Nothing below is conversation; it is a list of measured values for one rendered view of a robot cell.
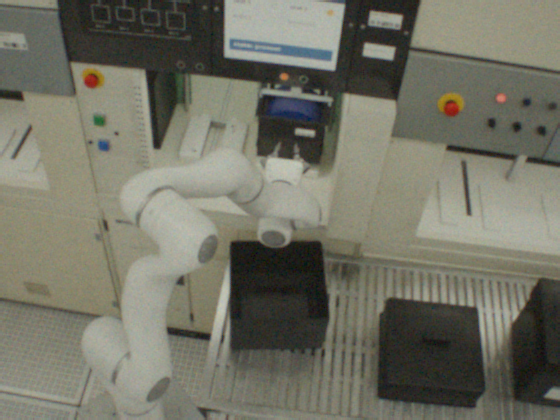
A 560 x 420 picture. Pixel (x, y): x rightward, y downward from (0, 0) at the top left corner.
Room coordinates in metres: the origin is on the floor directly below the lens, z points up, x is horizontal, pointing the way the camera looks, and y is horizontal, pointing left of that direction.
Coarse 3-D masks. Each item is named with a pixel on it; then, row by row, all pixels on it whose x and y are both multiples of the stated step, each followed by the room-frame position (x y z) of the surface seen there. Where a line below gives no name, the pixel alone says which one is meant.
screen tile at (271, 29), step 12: (240, 0) 1.31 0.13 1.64; (252, 0) 1.31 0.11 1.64; (264, 0) 1.31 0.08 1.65; (240, 12) 1.31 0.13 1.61; (252, 12) 1.31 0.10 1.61; (264, 12) 1.31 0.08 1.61; (276, 12) 1.30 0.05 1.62; (240, 24) 1.31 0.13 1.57; (252, 24) 1.31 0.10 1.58; (264, 24) 1.31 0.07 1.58; (276, 24) 1.30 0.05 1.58; (264, 36) 1.31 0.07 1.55; (276, 36) 1.30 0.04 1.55
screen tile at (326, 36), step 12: (288, 12) 1.30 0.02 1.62; (300, 12) 1.30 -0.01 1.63; (312, 12) 1.30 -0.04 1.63; (324, 12) 1.30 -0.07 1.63; (336, 12) 1.30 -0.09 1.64; (324, 24) 1.30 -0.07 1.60; (336, 24) 1.30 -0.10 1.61; (288, 36) 1.30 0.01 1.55; (300, 36) 1.30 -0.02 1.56; (312, 36) 1.30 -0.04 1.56; (324, 36) 1.30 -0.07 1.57
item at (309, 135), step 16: (288, 96) 1.59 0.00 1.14; (304, 96) 1.60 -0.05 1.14; (320, 96) 1.60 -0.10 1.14; (256, 112) 1.52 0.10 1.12; (272, 128) 1.50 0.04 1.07; (288, 128) 1.50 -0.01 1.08; (304, 128) 1.50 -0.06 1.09; (320, 128) 1.50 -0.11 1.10; (256, 144) 1.51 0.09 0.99; (272, 144) 1.50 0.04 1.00; (288, 144) 1.50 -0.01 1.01; (304, 144) 1.50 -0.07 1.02; (320, 144) 1.49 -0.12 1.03; (304, 160) 1.50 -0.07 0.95
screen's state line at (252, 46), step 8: (232, 40) 1.31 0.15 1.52; (240, 40) 1.31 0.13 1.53; (232, 48) 1.31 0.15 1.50; (240, 48) 1.31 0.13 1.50; (248, 48) 1.31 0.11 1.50; (256, 48) 1.31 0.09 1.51; (264, 48) 1.31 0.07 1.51; (272, 48) 1.30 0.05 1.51; (280, 48) 1.30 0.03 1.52; (288, 48) 1.30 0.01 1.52; (296, 48) 1.30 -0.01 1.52; (304, 48) 1.30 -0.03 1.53; (312, 48) 1.30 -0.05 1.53; (296, 56) 1.30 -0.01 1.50; (304, 56) 1.30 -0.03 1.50; (312, 56) 1.30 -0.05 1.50; (320, 56) 1.30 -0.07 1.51; (328, 56) 1.30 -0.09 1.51
